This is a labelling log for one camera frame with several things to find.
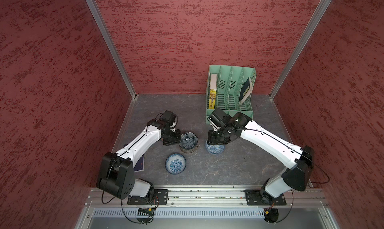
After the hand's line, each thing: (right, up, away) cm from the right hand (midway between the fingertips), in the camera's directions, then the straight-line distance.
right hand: (211, 145), depth 74 cm
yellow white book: (+2, +29, +13) cm, 32 cm away
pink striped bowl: (-12, -5, +7) cm, 15 cm away
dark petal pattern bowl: (-13, -1, +13) cm, 18 cm away
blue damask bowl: (+3, -7, +16) cm, 18 cm away
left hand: (-18, -2, +9) cm, 20 cm away
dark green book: (+29, +33, +29) cm, 53 cm away
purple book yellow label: (-40, -14, +9) cm, 43 cm away
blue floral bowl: (-20, -13, +11) cm, 26 cm away
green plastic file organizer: (+20, +35, +44) cm, 60 cm away
